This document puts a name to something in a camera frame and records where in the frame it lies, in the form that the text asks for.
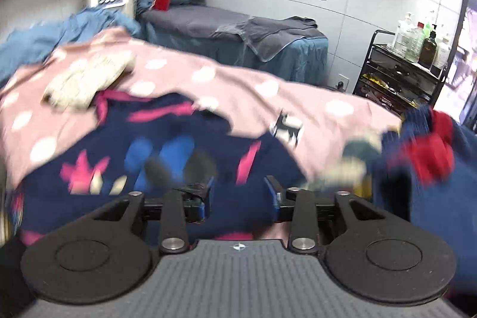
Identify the navy Mickey Mouse shirt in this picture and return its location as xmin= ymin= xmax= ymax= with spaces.
xmin=8 ymin=90 xmax=305 ymax=244

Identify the cream folded garment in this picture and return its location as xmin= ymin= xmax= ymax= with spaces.
xmin=43 ymin=50 xmax=137 ymax=111

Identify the clear plastic bottle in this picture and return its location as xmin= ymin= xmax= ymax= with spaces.
xmin=392 ymin=13 xmax=412 ymax=57

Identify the blue covered massage bed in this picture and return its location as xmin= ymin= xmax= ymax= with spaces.
xmin=138 ymin=6 xmax=328 ymax=86

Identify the navy and red garment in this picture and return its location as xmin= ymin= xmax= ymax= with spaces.
xmin=369 ymin=106 xmax=476 ymax=294

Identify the light blue sheet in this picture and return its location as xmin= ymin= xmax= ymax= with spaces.
xmin=1 ymin=7 xmax=143 ymax=86

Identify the grey towel on bed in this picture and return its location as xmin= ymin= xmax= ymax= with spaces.
xmin=211 ymin=16 xmax=323 ymax=62

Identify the brown glass bottle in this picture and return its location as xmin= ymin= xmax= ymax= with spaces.
xmin=418 ymin=31 xmax=437 ymax=69

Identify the black wire trolley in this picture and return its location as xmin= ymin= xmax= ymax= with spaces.
xmin=352 ymin=29 xmax=444 ymax=116

